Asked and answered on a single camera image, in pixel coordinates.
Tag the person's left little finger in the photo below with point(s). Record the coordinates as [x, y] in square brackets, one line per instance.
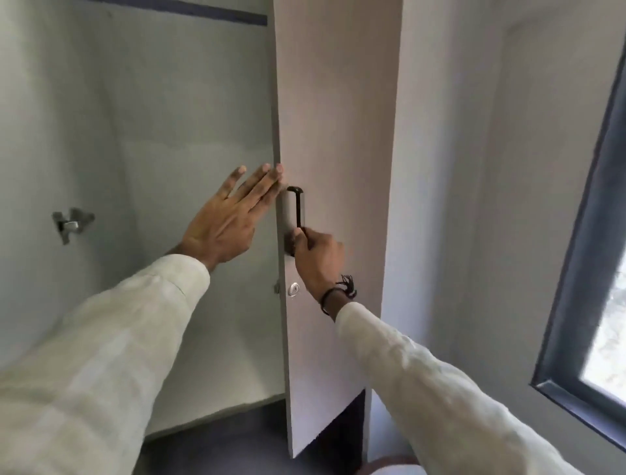
[234, 182]

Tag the person's right forearm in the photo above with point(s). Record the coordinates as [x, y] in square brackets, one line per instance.
[430, 396]

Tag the person's left middle finger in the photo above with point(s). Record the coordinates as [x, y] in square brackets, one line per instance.
[268, 185]

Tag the person's right fingers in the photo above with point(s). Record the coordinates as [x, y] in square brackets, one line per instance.
[302, 240]

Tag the person's left forearm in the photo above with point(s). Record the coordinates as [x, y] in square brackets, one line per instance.
[98, 362]

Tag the metal door hinge plate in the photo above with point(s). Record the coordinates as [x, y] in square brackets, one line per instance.
[72, 225]

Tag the round silver door lock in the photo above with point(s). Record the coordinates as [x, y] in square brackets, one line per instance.
[294, 289]

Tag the dark grey framed window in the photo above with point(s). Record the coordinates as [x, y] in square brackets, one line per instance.
[572, 313]

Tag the light wooden wardrobe door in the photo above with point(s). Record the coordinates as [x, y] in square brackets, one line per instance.
[337, 122]

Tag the person's right hand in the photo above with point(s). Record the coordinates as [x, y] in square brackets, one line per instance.
[320, 259]

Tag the white open wardrobe cabinet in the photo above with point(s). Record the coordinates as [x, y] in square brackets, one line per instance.
[146, 98]

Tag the person's left hand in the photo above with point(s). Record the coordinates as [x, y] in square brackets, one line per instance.
[222, 227]

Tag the black thread wrist band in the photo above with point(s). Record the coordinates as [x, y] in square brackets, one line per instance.
[337, 292]

